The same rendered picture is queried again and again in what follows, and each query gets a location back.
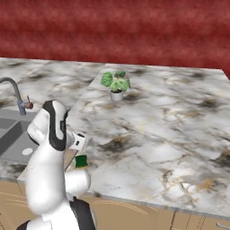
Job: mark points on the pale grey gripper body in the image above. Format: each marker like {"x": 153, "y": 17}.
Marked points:
{"x": 88, "y": 143}

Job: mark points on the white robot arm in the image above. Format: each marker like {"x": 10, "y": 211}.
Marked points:
{"x": 48, "y": 179}

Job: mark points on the green sponge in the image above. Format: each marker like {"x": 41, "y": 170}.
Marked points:
{"x": 81, "y": 161}

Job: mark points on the tan wooden cutting board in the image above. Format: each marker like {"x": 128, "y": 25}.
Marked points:
{"x": 70, "y": 158}

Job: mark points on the green plant in white pot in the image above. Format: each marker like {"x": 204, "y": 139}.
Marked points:
{"x": 116, "y": 84}

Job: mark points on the grey sink basin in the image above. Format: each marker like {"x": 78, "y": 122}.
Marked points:
{"x": 13, "y": 140}

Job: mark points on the tan wide drawer front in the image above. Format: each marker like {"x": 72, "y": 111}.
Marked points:
{"x": 131, "y": 215}

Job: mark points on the grey curved tap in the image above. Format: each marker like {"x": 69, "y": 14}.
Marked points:
{"x": 18, "y": 91}

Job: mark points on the tan cupboard front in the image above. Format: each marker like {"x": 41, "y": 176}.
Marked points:
{"x": 197, "y": 222}
{"x": 12, "y": 206}

